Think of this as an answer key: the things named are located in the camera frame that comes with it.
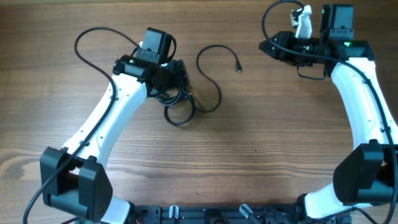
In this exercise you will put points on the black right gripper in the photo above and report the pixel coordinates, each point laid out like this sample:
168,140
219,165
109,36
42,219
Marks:
281,56

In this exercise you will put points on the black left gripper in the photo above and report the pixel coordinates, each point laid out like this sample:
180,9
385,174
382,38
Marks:
180,76

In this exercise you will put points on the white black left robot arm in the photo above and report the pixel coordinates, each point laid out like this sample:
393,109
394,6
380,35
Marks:
74,178

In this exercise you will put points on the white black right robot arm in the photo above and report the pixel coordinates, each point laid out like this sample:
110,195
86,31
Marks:
368,176

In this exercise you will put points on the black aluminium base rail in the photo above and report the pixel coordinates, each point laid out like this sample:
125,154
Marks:
270,214

